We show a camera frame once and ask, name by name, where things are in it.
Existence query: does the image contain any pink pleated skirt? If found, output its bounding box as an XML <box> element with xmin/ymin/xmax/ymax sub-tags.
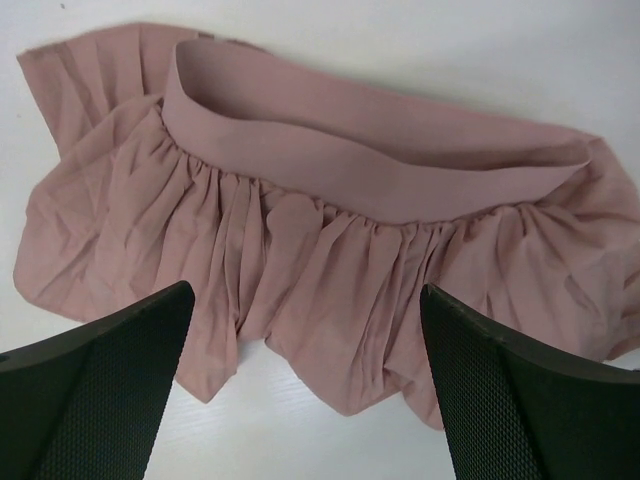
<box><xmin>14</xmin><ymin>29</ymin><xmax>639</xmax><ymax>425</ymax></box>

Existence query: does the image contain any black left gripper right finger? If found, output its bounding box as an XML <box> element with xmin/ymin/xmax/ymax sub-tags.
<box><xmin>420</xmin><ymin>285</ymin><xmax>639</xmax><ymax>480</ymax></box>

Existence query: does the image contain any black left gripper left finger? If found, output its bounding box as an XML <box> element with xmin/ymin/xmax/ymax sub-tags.
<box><xmin>1</xmin><ymin>281</ymin><xmax>195</xmax><ymax>480</ymax></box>

